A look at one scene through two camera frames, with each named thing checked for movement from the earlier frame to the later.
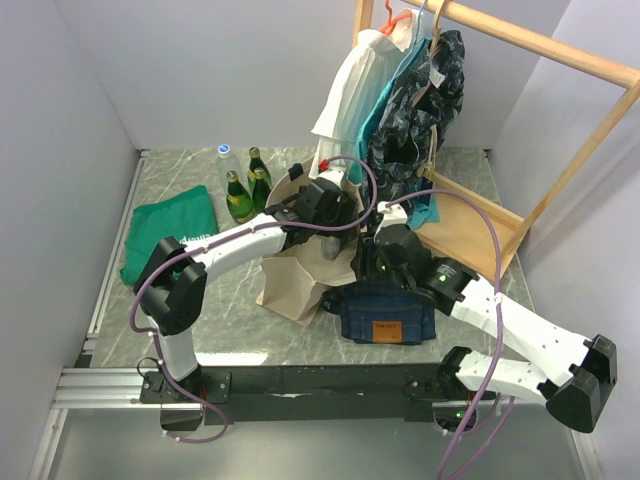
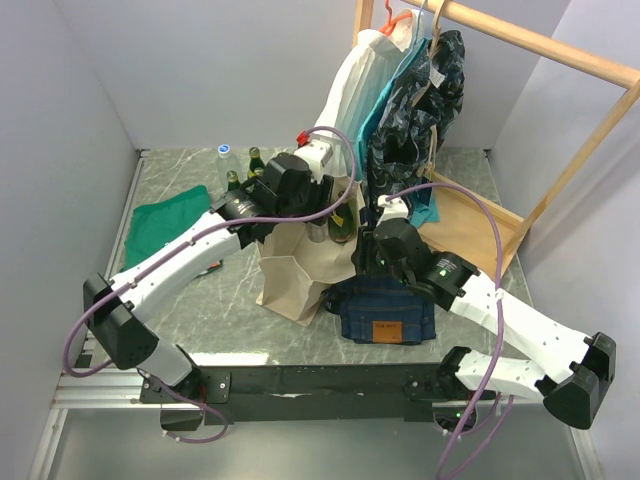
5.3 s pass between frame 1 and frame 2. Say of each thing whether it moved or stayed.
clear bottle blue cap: stayed
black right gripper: stayed
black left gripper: moved
